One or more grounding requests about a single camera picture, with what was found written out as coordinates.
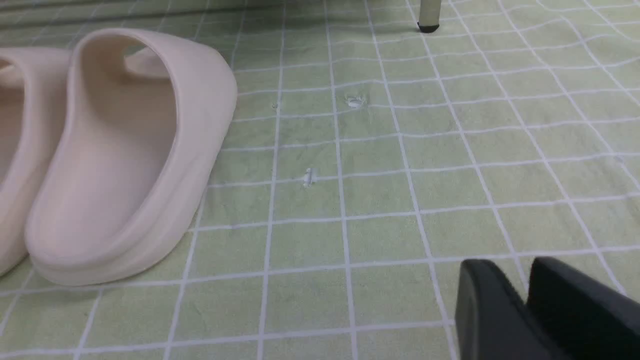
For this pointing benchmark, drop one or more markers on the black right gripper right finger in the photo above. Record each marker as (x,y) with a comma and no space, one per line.
(585,318)

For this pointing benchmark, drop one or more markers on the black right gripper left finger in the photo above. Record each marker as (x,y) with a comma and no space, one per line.
(491,320)

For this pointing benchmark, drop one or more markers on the metal shoe rack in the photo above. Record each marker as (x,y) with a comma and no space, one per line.
(429,16)

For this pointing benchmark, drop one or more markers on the green checkered floor mat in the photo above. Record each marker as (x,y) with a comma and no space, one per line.
(364,162)

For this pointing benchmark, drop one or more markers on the cream slipper right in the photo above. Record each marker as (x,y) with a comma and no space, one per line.
(146,117)

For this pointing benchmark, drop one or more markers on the cream slipper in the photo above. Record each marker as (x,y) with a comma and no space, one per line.
(146,117)
(33,99)

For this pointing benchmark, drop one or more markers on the cream slipper left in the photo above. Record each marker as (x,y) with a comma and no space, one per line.
(33,99)

